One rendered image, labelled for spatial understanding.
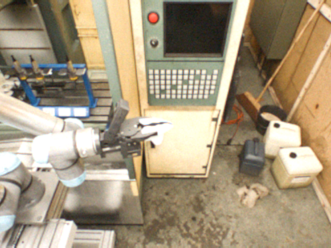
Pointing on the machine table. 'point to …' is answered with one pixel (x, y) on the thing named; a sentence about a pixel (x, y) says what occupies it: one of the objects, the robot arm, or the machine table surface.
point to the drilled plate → (3, 85)
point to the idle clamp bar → (48, 85)
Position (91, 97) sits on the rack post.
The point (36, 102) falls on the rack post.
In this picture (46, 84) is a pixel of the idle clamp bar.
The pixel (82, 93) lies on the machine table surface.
